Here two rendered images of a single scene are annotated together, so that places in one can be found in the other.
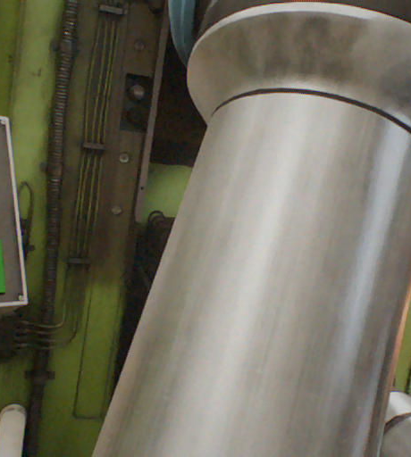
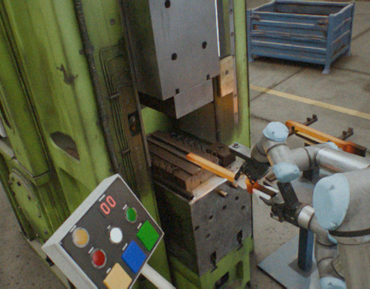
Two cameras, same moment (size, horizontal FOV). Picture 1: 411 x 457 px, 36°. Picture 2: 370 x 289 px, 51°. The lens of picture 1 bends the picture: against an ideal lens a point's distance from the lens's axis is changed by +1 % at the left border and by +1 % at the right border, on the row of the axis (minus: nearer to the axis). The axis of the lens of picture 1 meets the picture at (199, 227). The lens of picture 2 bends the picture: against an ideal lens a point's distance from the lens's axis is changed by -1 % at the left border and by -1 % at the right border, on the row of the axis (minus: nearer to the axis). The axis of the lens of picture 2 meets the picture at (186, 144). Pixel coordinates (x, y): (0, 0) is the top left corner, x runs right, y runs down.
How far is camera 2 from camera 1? 0.89 m
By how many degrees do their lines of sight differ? 30
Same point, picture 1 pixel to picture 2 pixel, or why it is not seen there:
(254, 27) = (357, 238)
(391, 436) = (313, 222)
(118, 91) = (126, 124)
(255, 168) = (364, 256)
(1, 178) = (132, 198)
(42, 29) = (91, 120)
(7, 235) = (146, 216)
